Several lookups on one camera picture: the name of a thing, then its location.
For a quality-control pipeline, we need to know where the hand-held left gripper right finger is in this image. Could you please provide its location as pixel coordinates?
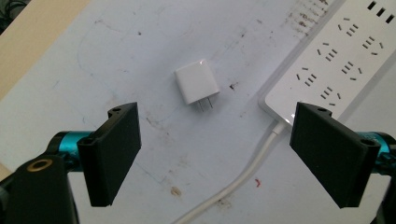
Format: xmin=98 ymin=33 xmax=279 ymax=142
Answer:
xmin=289 ymin=101 xmax=381 ymax=209

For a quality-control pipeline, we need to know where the white power strip cable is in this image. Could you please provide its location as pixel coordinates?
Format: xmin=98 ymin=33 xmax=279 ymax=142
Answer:
xmin=170 ymin=121 xmax=288 ymax=224

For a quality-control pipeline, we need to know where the white power strip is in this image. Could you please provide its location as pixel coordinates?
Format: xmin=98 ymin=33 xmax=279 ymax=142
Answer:
xmin=258 ymin=0 xmax=396 ymax=127

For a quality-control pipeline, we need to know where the white plug charger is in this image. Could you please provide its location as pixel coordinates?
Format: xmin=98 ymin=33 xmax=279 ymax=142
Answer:
xmin=174 ymin=59 xmax=221 ymax=113

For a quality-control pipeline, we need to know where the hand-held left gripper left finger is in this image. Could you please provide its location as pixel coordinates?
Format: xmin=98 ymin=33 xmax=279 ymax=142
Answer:
xmin=77 ymin=102 xmax=143 ymax=208

